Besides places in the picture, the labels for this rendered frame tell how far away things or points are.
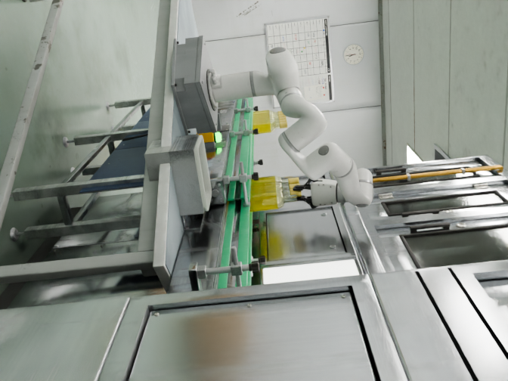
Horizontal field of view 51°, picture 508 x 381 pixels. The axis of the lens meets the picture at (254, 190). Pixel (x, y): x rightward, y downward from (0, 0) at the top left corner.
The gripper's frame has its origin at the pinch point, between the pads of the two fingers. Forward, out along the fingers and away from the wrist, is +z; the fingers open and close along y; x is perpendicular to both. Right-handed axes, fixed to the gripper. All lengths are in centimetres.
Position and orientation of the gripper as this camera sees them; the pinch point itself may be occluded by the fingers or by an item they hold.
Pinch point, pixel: (298, 193)
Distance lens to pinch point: 211.7
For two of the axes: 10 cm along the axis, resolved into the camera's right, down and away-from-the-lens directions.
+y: -1.2, -9.2, -3.8
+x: -2.6, 4.0, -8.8
